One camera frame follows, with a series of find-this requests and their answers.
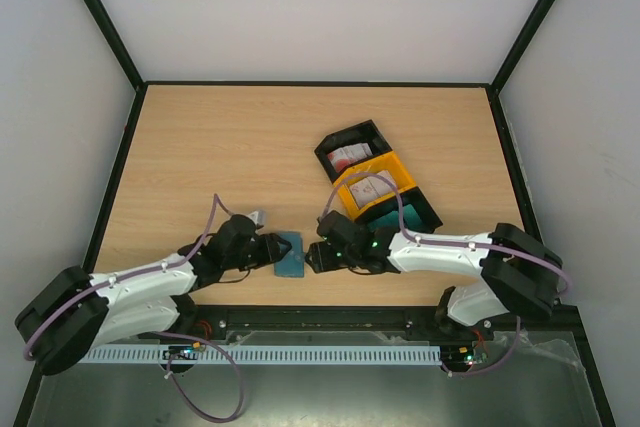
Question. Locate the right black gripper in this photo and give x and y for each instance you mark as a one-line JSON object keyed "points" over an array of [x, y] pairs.
{"points": [[321, 257]]}

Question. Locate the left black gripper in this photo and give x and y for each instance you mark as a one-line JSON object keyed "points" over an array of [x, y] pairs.
{"points": [[269, 250]]}

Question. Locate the teal card holder wallet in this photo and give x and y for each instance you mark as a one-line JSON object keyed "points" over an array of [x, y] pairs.
{"points": [[293, 263]]}

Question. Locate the yellow bin with cards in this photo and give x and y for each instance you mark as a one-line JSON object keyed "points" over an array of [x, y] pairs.
{"points": [[371, 167]]}

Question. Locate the black bin with red cards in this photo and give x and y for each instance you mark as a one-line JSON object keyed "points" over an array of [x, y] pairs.
{"points": [[364, 132]]}

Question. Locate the black bin with teal cards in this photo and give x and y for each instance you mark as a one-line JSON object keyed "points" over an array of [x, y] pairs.
{"points": [[413, 196]]}

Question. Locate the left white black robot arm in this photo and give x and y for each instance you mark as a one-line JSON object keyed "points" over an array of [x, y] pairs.
{"points": [[77, 311]]}

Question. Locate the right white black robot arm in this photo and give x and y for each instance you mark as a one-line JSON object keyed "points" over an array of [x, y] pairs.
{"points": [[511, 271]]}

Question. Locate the stack of cards yellow bin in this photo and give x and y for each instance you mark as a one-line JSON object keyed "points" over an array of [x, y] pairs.
{"points": [[371, 188]]}

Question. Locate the stack of white red cards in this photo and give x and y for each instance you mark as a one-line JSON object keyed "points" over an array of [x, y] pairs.
{"points": [[346, 156]]}

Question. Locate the teal card stack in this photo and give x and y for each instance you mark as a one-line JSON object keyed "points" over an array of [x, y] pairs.
{"points": [[411, 219]]}

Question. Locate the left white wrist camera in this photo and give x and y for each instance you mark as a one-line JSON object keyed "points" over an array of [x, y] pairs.
{"points": [[258, 217]]}

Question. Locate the black aluminium frame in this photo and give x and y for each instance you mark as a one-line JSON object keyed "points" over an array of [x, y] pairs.
{"points": [[287, 318]]}

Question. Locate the light blue slotted cable duct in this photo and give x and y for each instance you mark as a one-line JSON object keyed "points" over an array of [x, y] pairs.
{"points": [[267, 355]]}

